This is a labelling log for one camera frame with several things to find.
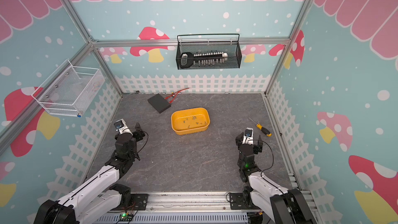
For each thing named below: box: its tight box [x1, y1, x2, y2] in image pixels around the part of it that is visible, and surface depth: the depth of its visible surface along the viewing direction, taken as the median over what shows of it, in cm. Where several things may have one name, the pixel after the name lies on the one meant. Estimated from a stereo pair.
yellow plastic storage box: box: [170, 107, 211, 136], surface depth 105 cm
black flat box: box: [147, 93, 172, 114], surface depth 116 cm
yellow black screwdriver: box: [248, 117, 273, 137], surface depth 101 cm
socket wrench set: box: [180, 52, 229, 69], surface depth 91 cm
